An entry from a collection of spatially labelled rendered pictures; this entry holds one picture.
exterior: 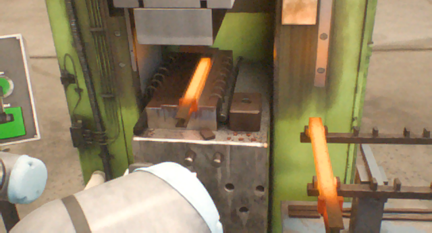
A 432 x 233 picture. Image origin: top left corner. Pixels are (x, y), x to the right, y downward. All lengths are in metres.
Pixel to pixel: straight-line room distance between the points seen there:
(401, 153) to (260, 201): 1.73
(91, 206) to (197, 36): 0.78
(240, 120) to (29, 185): 0.66
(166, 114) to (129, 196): 0.84
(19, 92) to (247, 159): 0.62
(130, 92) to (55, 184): 1.41
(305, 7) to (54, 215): 0.95
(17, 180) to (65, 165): 2.17
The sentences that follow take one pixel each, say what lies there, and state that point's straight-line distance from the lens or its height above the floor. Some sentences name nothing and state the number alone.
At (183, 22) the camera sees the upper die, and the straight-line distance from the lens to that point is 1.20.
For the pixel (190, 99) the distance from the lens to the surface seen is 1.28.
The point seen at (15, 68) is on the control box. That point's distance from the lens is 1.33.
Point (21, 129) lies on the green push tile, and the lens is 1.31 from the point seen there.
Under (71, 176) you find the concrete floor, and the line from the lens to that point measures 2.85.
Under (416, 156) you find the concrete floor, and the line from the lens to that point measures 3.00.
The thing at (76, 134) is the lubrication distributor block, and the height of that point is 0.81.
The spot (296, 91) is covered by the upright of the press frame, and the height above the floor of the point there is 0.98.
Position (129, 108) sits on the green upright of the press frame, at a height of 0.90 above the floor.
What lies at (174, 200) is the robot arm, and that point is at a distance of 0.50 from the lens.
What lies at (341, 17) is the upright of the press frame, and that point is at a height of 1.20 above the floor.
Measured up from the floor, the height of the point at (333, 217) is 1.00.
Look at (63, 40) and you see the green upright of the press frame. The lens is 1.50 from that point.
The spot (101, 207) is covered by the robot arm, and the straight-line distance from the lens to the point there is 0.49.
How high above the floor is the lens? 1.60
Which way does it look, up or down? 29 degrees down
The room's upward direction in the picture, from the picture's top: 2 degrees counter-clockwise
